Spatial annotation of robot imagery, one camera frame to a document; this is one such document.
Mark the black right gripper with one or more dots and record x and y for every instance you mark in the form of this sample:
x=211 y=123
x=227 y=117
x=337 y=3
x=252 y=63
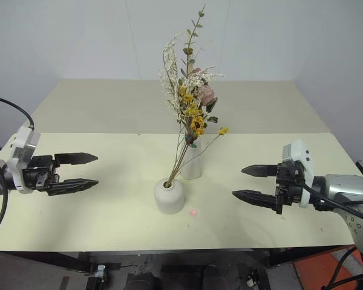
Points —
x=289 y=181

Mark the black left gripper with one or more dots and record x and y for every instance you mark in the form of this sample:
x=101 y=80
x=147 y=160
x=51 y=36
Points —
x=37 y=176

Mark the small pink petal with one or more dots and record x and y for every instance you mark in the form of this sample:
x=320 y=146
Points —
x=194 y=213

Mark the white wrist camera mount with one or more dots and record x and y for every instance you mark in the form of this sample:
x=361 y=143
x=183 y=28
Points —
x=301 y=151
x=21 y=142

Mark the small metal clamp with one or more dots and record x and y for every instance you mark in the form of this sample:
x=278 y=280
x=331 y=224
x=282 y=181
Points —
x=100 y=270

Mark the black table frame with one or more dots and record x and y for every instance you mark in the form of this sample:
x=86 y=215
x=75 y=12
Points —
x=63 y=262

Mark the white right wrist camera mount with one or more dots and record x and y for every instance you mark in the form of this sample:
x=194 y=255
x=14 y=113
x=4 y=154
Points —
x=301 y=151

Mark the tall slim white vase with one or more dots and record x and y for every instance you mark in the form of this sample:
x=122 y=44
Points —
x=192 y=166

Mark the orange floor mat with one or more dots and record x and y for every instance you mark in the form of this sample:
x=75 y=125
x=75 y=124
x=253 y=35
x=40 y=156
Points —
x=317 y=269

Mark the white dried flower bouquet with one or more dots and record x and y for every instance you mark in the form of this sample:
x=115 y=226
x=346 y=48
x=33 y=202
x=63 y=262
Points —
x=169 y=78

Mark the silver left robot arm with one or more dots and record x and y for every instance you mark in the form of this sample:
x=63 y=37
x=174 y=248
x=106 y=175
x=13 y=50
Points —
x=3 y=177

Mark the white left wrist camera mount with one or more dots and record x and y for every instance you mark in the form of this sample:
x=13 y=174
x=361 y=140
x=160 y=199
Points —
x=21 y=142

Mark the pink and yellow flower bouquet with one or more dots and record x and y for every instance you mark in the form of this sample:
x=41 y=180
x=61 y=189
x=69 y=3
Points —
x=207 y=93

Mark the short round white vase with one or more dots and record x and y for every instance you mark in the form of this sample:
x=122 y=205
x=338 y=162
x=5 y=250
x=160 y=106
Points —
x=169 y=199

